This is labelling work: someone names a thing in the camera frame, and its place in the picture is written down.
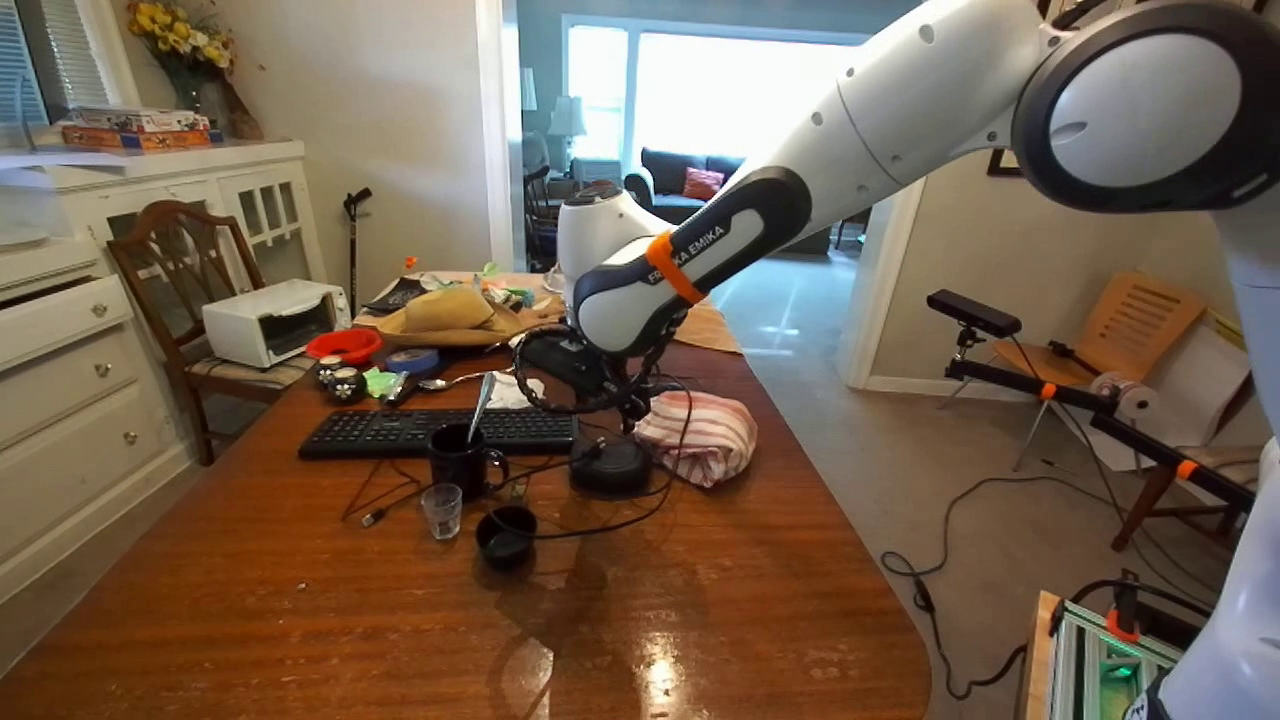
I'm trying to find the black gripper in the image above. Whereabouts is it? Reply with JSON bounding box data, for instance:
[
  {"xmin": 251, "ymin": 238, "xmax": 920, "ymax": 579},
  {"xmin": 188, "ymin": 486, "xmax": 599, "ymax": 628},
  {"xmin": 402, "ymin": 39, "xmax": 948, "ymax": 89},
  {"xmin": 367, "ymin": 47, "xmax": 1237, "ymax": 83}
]
[{"xmin": 511, "ymin": 330, "xmax": 646, "ymax": 416}]

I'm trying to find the black cable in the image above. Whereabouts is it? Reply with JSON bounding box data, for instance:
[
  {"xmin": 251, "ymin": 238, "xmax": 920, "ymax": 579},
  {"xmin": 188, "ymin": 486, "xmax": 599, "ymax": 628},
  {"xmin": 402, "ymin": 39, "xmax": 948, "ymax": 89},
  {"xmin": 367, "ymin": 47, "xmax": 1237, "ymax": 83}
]
[{"xmin": 532, "ymin": 386, "xmax": 705, "ymax": 544}]

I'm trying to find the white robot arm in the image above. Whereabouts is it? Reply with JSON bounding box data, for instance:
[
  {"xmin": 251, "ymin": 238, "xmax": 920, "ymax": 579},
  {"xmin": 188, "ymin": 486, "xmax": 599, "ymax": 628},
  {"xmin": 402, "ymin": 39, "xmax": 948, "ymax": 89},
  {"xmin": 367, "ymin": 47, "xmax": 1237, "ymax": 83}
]
[{"xmin": 517, "ymin": 0, "xmax": 1280, "ymax": 424}]

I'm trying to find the black round speaker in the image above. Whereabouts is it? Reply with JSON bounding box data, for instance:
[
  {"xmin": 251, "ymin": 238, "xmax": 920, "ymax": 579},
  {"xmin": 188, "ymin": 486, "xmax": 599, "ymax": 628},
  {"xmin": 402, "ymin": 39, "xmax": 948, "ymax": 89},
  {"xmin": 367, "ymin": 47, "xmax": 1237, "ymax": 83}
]
[{"xmin": 566, "ymin": 439, "xmax": 651, "ymax": 496}]

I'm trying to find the striped folded cloth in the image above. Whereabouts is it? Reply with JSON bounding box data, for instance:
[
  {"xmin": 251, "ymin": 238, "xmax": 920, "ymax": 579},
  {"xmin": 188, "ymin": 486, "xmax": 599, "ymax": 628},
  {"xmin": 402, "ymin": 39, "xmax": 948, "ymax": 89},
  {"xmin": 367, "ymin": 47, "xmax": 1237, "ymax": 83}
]
[{"xmin": 631, "ymin": 393, "xmax": 754, "ymax": 488}]

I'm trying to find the black computer keyboard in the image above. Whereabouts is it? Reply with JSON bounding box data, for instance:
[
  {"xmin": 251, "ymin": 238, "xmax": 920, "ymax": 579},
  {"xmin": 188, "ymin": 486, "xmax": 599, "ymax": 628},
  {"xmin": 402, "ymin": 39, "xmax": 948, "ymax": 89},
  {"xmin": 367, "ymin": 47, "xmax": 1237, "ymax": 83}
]
[{"xmin": 298, "ymin": 410, "xmax": 576, "ymax": 460}]

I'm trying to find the straw hat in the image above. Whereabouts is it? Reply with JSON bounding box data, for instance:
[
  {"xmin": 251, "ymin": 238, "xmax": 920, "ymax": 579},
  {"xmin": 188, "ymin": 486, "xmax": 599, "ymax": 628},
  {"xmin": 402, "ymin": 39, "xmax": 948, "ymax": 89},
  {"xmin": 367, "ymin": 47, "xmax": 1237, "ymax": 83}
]
[{"xmin": 362, "ymin": 281, "xmax": 563, "ymax": 347}]

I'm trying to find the black mug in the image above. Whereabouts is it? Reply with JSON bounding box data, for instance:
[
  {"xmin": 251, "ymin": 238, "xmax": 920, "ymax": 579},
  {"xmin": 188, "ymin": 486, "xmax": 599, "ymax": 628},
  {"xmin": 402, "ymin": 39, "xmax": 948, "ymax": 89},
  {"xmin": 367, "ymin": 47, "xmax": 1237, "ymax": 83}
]
[{"xmin": 428, "ymin": 424, "xmax": 508, "ymax": 500}]

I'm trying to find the black measuring cup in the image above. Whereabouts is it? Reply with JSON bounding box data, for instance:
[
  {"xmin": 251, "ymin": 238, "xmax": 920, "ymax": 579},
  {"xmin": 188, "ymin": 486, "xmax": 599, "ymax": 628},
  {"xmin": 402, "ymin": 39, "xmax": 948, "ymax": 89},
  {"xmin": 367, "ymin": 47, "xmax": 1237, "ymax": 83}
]
[{"xmin": 477, "ymin": 505, "xmax": 537, "ymax": 573}]

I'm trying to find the dark sofa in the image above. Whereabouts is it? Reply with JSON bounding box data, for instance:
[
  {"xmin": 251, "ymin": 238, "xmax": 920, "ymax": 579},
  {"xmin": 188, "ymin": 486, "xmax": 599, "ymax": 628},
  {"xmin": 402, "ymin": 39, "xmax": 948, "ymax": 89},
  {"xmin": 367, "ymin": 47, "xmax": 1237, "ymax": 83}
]
[{"xmin": 624, "ymin": 149, "xmax": 738, "ymax": 223}]

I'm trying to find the clear shot glass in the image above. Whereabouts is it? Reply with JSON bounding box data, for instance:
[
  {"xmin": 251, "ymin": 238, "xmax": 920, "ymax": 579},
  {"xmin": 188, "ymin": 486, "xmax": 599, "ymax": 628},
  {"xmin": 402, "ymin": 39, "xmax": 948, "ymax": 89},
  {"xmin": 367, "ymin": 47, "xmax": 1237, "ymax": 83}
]
[{"xmin": 420, "ymin": 486, "xmax": 462, "ymax": 544}]

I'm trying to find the red bowl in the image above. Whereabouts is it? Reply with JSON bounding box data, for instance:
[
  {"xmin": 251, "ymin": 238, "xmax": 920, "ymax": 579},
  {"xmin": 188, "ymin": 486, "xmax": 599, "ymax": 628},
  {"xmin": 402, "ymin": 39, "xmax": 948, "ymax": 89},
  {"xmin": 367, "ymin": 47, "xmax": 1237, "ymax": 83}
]
[{"xmin": 305, "ymin": 326, "xmax": 384, "ymax": 369}]

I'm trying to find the white cabinet sideboard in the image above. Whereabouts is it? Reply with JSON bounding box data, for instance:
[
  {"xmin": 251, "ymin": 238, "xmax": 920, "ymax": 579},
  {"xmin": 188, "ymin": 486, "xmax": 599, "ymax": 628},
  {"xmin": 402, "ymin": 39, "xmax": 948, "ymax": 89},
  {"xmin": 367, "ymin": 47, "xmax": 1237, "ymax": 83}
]
[{"xmin": 0, "ymin": 140, "xmax": 322, "ymax": 598}]

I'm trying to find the yellow flower bouquet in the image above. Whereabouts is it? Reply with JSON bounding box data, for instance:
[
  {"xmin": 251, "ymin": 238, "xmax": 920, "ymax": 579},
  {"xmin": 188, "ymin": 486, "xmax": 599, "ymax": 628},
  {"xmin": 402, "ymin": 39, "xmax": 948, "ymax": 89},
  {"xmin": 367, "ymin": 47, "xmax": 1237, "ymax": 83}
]
[{"xmin": 126, "ymin": 0, "xmax": 232, "ymax": 74}]

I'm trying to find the black camera on tripod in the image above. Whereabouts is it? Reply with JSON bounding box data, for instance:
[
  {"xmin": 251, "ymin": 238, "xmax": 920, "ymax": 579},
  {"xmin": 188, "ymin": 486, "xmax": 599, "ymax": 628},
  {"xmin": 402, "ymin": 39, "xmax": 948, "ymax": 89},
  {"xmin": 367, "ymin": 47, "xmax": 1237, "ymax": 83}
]
[{"xmin": 923, "ymin": 289, "xmax": 1024, "ymax": 336}]

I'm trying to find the green metal rail device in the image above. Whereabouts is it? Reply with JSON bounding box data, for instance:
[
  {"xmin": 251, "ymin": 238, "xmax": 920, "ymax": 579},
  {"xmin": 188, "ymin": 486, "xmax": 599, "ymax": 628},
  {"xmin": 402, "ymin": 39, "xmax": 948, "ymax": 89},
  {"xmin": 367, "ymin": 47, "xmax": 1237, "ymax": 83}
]
[{"xmin": 1020, "ymin": 594, "xmax": 1181, "ymax": 720}]

